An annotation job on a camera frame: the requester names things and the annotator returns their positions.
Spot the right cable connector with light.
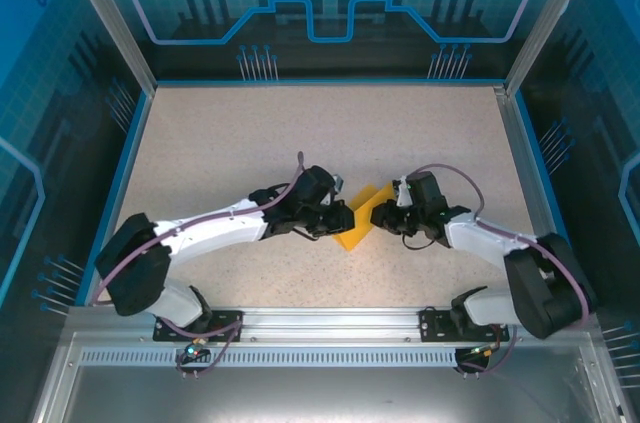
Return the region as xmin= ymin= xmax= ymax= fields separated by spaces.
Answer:
xmin=467 ymin=342 xmax=501 ymax=360

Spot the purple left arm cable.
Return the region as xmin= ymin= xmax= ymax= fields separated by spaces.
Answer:
xmin=92 ymin=151 xmax=246 ymax=379

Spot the grey metal tray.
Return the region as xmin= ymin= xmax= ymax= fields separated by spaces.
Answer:
xmin=29 ymin=332 xmax=626 ymax=423

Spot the blue table edge strip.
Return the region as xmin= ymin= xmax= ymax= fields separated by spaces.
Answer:
xmin=74 ymin=90 xmax=154 ymax=307
xmin=512 ymin=91 xmax=591 ymax=307

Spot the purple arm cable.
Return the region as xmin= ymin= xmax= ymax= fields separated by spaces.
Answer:
xmin=92 ymin=151 xmax=246 ymax=379
xmin=407 ymin=164 xmax=591 ymax=379

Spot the cable connector with light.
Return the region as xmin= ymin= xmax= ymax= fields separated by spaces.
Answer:
xmin=467 ymin=342 xmax=501 ymax=360
xmin=182 ymin=337 xmax=209 ymax=360

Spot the aluminium mounting rail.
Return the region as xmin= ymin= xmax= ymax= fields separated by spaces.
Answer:
xmin=67 ymin=306 xmax=599 ymax=342

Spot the slotted grey cable duct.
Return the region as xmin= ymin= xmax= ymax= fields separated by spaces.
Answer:
xmin=79 ymin=350 xmax=584 ymax=369

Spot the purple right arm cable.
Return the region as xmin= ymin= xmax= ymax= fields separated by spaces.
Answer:
xmin=407 ymin=164 xmax=591 ymax=379

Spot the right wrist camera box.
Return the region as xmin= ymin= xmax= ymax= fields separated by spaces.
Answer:
xmin=393 ymin=176 xmax=414 ymax=208

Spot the left cable connector with light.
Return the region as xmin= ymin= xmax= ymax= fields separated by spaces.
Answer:
xmin=182 ymin=337 xmax=209 ymax=360

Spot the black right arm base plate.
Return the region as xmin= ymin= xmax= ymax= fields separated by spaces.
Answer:
xmin=418 ymin=307 xmax=511 ymax=343

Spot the yellow square paper sheet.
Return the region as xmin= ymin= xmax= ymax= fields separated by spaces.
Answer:
xmin=331 ymin=182 xmax=396 ymax=253

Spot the aluminium table side rail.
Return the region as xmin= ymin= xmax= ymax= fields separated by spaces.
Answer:
xmin=492 ymin=85 xmax=574 ymax=307

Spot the aluminium frame post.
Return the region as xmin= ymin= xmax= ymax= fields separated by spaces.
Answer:
xmin=503 ymin=0 xmax=604 ymax=94
xmin=56 ymin=0 xmax=157 ymax=94

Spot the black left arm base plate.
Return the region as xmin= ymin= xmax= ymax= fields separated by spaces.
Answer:
xmin=152 ymin=309 xmax=245 ymax=343

